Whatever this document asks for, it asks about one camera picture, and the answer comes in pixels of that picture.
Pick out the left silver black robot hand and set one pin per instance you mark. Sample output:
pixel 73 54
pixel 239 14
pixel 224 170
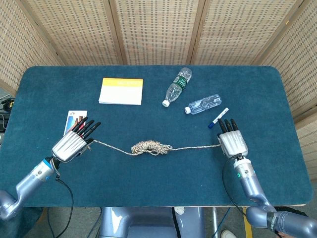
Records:
pixel 69 146

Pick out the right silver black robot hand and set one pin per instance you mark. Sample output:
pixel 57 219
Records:
pixel 234 143

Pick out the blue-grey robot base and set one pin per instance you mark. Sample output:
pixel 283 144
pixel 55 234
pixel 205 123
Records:
pixel 148 223

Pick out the colourful picture postcard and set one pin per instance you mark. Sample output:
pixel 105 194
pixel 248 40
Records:
pixel 71 119

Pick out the white marker with blue cap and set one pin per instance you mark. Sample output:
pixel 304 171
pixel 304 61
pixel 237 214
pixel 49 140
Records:
pixel 223 114

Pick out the clear bottle with blue label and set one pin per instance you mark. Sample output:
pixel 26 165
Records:
pixel 205 102

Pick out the yellow and white notebook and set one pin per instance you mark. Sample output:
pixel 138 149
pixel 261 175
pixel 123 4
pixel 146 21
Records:
pixel 121 94

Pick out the metal table leg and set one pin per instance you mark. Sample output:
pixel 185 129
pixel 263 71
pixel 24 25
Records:
pixel 215 215

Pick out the black and yellow stand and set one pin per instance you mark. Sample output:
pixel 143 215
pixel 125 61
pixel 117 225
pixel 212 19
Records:
pixel 7 103

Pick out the clear bottle with green label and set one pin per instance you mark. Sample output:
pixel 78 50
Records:
pixel 177 88

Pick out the blue felt table mat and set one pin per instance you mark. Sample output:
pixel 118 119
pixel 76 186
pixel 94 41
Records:
pixel 148 178

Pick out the white sneaker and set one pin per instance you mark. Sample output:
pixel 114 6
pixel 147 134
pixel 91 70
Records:
pixel 229 234

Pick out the woven bamboo screen panel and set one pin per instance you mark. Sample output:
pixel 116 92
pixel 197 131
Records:
pixel 15 49
pixel 235 32
pixel 158 32
pixel 302 74
pixel 74 32

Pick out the white round mounting bracket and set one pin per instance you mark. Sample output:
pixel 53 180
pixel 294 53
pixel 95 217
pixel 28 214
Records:
pixel 179 211

